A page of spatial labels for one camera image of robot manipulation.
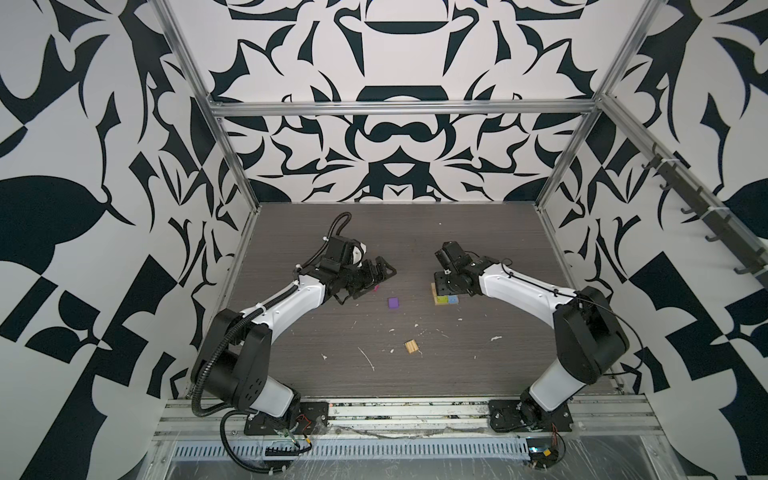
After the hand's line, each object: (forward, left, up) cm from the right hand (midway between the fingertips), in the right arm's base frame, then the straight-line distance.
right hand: (447, 281), depth 91 cm
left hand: (-2, +17, +8) cm, 19 cm away
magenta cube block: (+1, +21, -5) cm, 22 cm away
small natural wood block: (-17, +11, -6) cm, 22 cm away
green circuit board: (-41, -18, -8) cm, 46 cm away
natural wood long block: (-6, +5, +4) cm, 9 cm away
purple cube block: (-4, +16, -6) cm, 18 cm away
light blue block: (-4, -2, -4) cm, 6 cm away
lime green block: (-4, +1, -5) cm, 6 cm away
